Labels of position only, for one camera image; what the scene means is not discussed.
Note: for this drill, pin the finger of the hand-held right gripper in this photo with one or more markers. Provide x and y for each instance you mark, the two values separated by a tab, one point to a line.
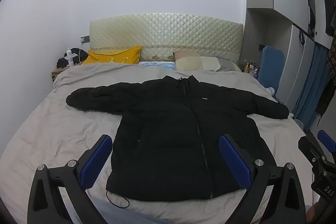
326	138
308	146

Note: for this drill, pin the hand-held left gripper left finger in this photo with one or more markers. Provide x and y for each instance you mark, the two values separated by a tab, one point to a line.
95	161

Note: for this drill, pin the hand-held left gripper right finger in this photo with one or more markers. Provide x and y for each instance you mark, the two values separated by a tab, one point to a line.
235	163

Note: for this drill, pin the black puffer jacket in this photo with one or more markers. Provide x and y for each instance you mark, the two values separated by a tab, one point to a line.
170	134

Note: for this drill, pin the black hanging clothes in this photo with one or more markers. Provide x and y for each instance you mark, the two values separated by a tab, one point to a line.
313	3

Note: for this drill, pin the bed with grey sheet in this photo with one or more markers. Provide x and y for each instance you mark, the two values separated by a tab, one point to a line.
65	134

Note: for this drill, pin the blue curtain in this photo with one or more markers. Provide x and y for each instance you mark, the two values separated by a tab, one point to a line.
311	87

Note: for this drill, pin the patterned hanging garment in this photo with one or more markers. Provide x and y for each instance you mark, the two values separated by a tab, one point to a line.
326	82

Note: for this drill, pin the blue padded board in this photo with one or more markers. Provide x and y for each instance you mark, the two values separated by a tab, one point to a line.
271	69

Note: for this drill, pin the wooden nightstand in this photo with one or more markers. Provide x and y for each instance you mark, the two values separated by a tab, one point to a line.
56	74

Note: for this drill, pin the group of small bottles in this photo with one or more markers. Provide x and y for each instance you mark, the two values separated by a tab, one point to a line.
250	67

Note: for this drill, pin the grey pillow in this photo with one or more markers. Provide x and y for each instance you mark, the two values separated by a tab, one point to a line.
228	65

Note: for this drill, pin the black bag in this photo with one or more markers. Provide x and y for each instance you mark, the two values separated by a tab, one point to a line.
61	62

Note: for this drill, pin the yellow pillow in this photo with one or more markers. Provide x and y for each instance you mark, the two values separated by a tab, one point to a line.
113	56

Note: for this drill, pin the white plastic bottle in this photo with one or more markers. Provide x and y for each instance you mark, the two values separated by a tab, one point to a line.
69	57

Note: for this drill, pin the beige patchwork pillow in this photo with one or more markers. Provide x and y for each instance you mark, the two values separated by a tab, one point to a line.
194	61

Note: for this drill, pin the light blue cloth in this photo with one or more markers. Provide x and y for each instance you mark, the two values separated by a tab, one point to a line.
157	65

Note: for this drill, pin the white wardrobe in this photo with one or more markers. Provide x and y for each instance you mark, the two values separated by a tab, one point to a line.
286	3

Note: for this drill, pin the cream quilted headboard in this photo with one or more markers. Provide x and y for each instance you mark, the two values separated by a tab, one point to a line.
162	32

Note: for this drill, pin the wall socket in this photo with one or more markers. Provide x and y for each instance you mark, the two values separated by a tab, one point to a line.
84	39

